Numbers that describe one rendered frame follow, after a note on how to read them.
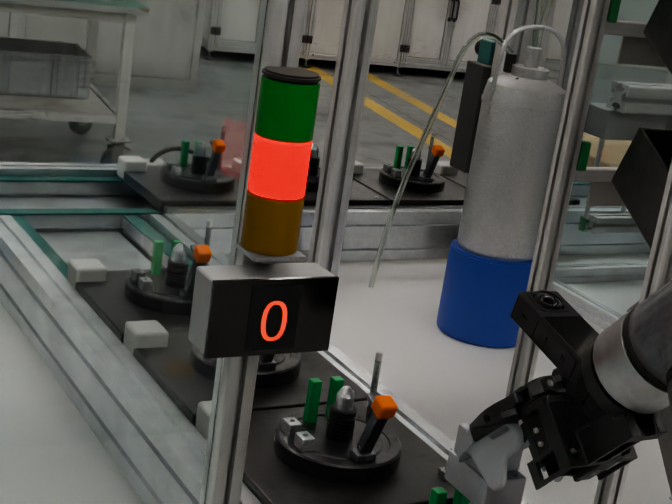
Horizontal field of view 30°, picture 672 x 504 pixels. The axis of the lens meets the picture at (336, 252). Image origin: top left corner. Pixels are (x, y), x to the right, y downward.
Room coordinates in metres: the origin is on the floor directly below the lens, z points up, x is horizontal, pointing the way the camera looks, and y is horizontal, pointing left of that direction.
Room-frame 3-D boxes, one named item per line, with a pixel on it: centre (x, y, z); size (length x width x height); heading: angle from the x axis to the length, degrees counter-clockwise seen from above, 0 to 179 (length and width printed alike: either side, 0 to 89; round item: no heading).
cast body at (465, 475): (1.05, -0.16, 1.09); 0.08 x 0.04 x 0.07; 31
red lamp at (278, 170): (1.04, 0.06, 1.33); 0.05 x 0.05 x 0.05
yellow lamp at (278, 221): (1.04, 0.06, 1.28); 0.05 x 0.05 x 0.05
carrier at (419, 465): (1.26, -0.03, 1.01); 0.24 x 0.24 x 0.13; 31
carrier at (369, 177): (2.58, -0.14, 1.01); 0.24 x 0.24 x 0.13; 31
